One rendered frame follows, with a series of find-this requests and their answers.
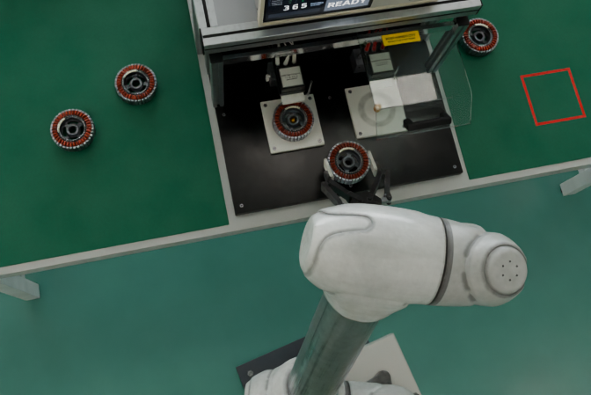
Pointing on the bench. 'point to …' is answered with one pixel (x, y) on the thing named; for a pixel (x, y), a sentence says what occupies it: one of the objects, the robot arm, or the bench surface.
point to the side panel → (190, 2)
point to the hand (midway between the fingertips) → (348, 163)
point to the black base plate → (244, 98)
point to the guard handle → (427, 122)
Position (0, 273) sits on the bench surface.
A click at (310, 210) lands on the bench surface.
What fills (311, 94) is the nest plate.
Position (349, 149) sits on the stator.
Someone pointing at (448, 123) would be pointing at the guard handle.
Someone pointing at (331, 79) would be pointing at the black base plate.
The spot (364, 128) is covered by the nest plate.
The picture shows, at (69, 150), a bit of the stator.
